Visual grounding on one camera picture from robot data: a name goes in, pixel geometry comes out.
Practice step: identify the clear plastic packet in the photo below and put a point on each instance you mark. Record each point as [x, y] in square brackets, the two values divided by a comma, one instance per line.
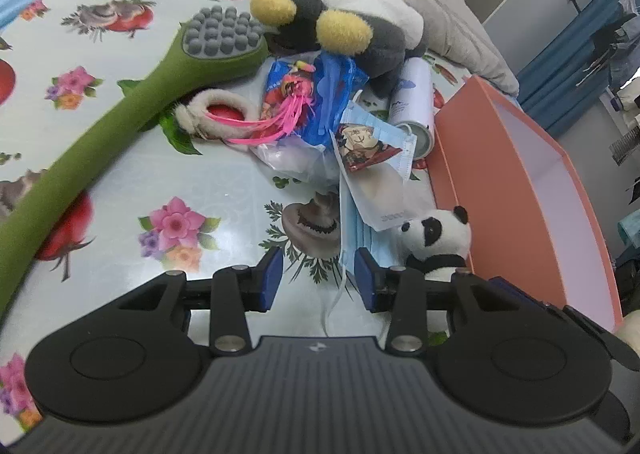
[375, 194]

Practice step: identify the pink feather toy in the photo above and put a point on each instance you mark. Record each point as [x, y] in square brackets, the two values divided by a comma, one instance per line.
[287, 118]

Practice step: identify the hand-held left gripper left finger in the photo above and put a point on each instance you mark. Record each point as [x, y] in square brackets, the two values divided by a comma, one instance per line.
[270, 280]

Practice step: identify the orange cardboard box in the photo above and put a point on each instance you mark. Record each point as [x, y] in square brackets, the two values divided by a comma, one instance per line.
[500, 214]

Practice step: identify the black yellow plush toy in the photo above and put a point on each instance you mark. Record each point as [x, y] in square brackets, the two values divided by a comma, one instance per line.
[380, 38]

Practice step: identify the dark slatted rack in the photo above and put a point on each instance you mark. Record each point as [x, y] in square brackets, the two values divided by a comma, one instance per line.
[625, 143]

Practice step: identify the green massage brush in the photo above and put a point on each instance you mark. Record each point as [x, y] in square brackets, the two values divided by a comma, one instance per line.
[125, 103]

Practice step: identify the blue face mask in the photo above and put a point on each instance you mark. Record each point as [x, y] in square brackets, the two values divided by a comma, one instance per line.
[355, 239]

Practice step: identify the small panda plush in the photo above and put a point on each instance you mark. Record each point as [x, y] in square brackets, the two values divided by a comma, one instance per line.
[440, 239]

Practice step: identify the blue printed plastic bag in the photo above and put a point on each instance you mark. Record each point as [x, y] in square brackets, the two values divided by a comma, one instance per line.
[330, 83]

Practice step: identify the hanging clothes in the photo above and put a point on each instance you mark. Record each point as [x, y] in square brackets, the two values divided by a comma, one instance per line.
[617, 43]

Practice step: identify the fruit and flower printed sheet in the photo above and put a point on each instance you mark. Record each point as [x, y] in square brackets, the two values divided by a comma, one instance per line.
[150, 173]

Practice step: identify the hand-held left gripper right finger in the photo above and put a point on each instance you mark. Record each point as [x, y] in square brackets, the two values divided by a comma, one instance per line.
[362, 280]

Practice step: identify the white spray can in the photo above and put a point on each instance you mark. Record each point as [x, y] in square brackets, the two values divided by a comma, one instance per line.
[412, 98]

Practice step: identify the blue curtain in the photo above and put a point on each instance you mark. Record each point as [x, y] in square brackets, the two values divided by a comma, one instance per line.
[570, 48]

